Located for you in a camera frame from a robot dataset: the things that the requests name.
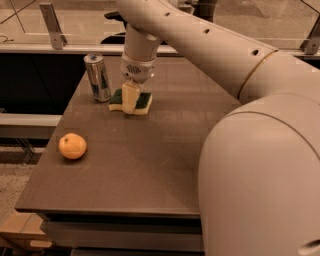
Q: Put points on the white gripper with vent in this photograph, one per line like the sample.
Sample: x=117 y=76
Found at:
x=137 y=70

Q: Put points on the green and yellow sponge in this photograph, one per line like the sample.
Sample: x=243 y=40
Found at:
x=142 y=105

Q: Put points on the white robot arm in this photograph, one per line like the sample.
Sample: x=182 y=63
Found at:
x=259 y=169

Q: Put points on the silver redbull can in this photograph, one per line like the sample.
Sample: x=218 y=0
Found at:
x=98 y=78

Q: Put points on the orange fruit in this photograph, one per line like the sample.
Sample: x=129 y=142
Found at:
x=72 y=146

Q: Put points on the wooden box under table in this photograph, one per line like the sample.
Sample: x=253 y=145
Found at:
x=21 y=232

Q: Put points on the left metal railing post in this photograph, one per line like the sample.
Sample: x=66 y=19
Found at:
x=57 y=38

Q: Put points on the metal railing post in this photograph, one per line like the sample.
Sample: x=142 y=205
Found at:
x=57 y=38
x=311 y=44

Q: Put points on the right metal railing post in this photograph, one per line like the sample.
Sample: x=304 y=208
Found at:
x=311 y=44

